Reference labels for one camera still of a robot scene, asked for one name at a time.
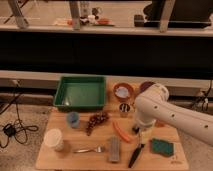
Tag red chili pepper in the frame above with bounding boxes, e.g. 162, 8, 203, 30
113, 122, 132, 143

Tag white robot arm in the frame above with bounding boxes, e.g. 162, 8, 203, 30
134, 82, 213, 146

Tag green plastic tray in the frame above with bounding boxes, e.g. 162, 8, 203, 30
53, 76, 106, 111

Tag brown bowl with white inside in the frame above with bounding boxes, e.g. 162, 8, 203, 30
113, 83, 134, 101

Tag bunch of dark grapes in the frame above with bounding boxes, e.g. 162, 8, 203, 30
86, 112, 109, 136

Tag purple bowl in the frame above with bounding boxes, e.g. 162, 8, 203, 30
139, 81, 154, 93

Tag blue plastic cup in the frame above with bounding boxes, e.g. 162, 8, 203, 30
66, 112, 80, 128

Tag wooden table board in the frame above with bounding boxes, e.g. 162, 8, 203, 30
36, 83, 189, 171

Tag silver metal fork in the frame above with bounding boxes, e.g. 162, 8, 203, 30
73, 146, 105, 153

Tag orange apple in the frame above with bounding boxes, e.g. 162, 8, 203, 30
155, 122, 165, 128

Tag grey rectangular block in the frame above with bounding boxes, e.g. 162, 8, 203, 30
109, 136, 120, 163

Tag cluttered background items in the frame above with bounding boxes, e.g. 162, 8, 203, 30
53, 15, 114, 27

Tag white paper cup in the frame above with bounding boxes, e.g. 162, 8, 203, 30
44, 129, 64, 151

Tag green scrubbing sponge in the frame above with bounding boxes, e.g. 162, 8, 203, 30
151, 138, 174, 157

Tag black power adapter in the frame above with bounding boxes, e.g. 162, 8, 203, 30
3, 124, 16, 137

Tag black handled knife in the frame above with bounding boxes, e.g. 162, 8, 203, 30
128, 143, 145, 168

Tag black cables at right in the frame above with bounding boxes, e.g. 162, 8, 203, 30
190, 79, 213, 113

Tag black power cable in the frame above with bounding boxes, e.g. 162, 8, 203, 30
0, 80, 40, 149

